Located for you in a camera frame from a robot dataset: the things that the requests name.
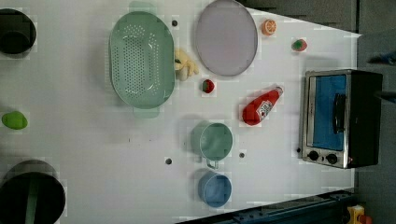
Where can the lilac round plate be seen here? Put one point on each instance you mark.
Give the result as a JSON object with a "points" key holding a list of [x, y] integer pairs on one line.
{"points": [[226, 38]]}

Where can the black cylinder post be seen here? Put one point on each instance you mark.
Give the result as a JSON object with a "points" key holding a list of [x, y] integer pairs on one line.
{"points": [[17, 31], [31, 193]]}

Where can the green lime toy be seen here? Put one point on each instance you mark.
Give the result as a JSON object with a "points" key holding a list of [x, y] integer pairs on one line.
{"points": [[14, 120]]}

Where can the orange slice toy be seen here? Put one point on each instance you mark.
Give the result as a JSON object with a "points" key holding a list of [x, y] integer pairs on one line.
{"points": [[268, 27]]}

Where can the black toaster oven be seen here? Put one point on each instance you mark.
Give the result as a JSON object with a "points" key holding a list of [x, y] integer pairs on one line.
{"points": [[341, 124]]}

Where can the black cylinder post lower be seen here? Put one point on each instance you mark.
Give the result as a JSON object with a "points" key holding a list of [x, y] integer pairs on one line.
{"points": [[31, 193]]}

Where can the green cup with handle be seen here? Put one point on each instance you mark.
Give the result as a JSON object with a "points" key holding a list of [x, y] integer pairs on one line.
{"points": [[212, 141]]}

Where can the red ketchup bottle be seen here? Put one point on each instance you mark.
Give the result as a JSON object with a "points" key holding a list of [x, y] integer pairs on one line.
{"points": [[258, 109]]}

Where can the yellow banana bunch toy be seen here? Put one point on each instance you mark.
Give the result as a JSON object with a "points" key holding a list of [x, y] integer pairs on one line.
{"points": [[185, 66]]}

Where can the green oval colander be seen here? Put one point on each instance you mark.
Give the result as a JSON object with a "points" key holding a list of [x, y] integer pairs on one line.
{"points": [[141, 52]]}

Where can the red strawberry toy far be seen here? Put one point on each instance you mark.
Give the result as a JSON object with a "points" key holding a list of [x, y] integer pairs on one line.
{"points": [[299, 45]]}

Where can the black cylinder post upper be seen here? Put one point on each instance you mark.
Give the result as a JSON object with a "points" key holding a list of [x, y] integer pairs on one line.
{"points": [[17, 31]]}

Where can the blue cup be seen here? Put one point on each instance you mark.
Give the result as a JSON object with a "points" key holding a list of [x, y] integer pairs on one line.
{"points": [[214, 189]]}

